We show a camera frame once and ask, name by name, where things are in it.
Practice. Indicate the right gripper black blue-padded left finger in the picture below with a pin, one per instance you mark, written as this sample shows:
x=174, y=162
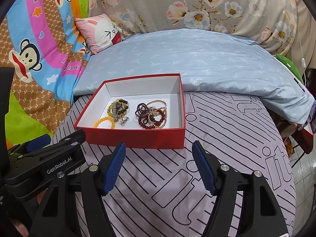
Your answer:
x=57, y=213

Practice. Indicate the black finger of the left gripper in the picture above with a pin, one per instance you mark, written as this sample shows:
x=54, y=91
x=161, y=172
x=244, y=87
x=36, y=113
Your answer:
x=77, y=137

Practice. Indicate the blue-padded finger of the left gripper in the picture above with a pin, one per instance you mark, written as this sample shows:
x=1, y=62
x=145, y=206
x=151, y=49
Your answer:
x=30, y=146

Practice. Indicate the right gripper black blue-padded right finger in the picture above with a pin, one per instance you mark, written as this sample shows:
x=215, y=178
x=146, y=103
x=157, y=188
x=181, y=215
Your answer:
x=260, y=213

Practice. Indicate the small silver pendant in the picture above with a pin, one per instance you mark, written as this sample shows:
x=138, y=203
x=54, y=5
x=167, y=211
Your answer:
x=123, y=120

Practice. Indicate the silver metal watch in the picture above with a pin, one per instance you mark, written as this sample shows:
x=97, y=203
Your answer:
x=117, y=111

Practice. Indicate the dark purple bead strand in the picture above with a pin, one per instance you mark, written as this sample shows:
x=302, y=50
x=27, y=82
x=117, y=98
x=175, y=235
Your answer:
x=142, y=112

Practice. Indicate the silver chain cluster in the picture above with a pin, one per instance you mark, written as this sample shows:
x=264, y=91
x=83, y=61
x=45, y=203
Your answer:
x=153, y=109

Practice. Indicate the gold bangle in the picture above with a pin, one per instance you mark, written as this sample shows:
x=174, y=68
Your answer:
x=159, y=104

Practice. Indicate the red cardboard box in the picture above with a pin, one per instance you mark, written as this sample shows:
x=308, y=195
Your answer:
x=136, y=89

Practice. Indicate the lilac striped bed sheet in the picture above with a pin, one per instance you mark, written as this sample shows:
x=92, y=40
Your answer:
x=159, y=192

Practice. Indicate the colourful monkey cartoon blanket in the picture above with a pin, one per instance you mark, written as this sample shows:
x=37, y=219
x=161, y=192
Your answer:
x=40, y=41

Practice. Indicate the pink rabbit cushion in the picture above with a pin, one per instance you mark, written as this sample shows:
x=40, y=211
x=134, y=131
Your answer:
x=99, y=32

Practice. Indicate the green plush toy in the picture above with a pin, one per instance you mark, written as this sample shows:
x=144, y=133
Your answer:
x=290, y=65

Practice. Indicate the light blue pillow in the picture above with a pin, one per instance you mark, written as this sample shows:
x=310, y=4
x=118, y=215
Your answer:
x=206, y=61

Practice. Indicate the grey floral quilt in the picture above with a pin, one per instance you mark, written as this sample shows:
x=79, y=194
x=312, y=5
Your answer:
x=271, y=23

